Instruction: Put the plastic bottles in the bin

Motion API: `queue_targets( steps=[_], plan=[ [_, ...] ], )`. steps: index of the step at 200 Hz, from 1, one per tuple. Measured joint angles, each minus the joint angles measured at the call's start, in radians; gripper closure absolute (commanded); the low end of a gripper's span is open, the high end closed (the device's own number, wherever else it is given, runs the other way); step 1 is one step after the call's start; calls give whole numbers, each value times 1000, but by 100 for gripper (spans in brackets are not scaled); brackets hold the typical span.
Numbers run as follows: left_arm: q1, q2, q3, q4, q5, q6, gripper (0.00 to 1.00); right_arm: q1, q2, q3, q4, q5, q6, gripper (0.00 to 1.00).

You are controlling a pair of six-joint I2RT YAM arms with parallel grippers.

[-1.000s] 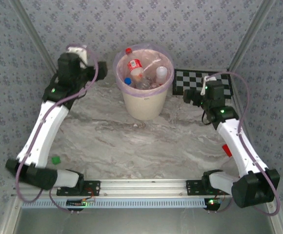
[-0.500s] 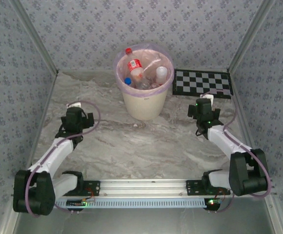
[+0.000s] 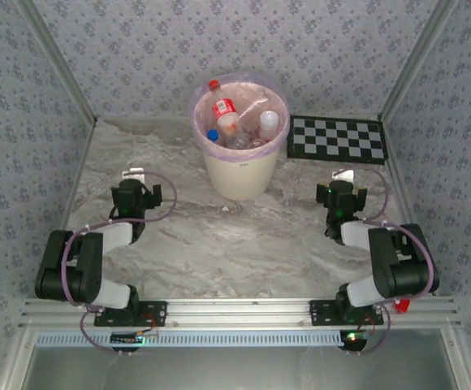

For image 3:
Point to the cream plastic bin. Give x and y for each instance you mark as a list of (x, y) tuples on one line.
[(239, 178)]

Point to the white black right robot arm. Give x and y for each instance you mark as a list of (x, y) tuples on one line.
[(398, 264)]

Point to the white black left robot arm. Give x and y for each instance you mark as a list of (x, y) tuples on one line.
[(77, 264)]

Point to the pink plastic bin liner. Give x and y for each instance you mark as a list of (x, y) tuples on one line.
[(276, 97)]

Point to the black grey checkerboard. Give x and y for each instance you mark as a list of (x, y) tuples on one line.
[(341, 140)]

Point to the red block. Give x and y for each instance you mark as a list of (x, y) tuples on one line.
[(402, 305)]

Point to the black controller board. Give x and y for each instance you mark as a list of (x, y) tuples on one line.
[(128, 339), (353, 340)]

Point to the grey metal lower panel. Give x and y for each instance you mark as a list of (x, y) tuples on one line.
[(235, 369)]

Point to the aluminium side rail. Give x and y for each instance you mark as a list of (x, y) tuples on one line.
[(402, 191), (79, 170)]

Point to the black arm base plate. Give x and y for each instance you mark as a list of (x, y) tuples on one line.
[(321, 313), (154, 313)]

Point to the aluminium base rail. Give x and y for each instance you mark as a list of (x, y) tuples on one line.
[(235, 313)]

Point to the aluminium frame post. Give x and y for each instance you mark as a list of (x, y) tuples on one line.
[(58, 57), (414, 61)]

